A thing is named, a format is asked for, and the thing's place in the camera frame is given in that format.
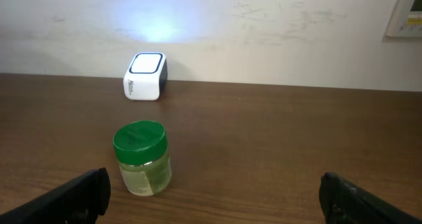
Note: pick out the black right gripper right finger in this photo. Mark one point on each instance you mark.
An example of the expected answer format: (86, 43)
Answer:
(343, 202)

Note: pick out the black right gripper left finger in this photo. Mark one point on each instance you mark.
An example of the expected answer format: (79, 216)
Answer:
(80, 200)

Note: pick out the green lid plastic jar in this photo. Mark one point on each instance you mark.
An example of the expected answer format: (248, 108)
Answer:
(142, 151)

